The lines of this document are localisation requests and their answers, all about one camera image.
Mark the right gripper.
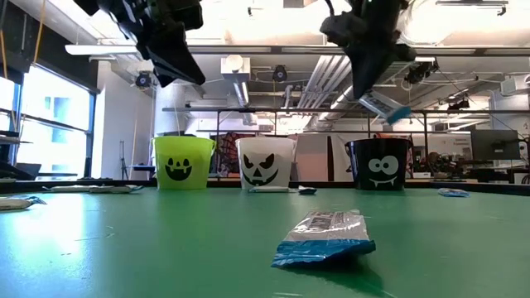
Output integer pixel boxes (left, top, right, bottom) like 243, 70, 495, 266
319, 0, 417, 100

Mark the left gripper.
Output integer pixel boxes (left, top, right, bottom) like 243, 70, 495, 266
99, 0, 207, 89

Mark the black halloween bucket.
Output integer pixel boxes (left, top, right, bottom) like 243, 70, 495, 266
344, 137, 413, 191

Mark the green halloween bucket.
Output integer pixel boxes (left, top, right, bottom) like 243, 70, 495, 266
152, 136, 217, 191

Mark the white halloween bucket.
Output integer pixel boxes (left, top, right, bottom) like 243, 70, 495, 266
234, 137, 298, 191

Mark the white round column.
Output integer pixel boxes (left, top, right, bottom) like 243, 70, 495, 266
153, 82, 188, 138

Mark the white ceiling unit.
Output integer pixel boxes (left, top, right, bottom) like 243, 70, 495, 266
219, 55, 252, 82

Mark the overhead rig beam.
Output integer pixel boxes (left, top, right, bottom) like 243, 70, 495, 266
65, 44, 530, 57

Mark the black metal rack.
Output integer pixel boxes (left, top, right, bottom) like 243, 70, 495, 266
161, 106, 530, 183

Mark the spider web decoration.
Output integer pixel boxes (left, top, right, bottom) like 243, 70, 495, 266
210, 132, 239, 180

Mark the dark background monitor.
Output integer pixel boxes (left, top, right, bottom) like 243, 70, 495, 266
470, 129, 522, 161

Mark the green table mat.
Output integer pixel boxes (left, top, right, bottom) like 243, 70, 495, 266
0, 185, 530, 298

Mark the black ceiling camera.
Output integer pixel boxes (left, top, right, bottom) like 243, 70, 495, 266
135, 70, 153, 89
402, 60, 440, 86
446, 98, 471, 113
272, 64, 289, 84

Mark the silver ventilation duct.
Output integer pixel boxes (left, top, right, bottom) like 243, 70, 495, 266
297, 7, 440, 129

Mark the wooden table black frame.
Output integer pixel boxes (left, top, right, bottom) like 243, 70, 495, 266
0, 177, 530, 196

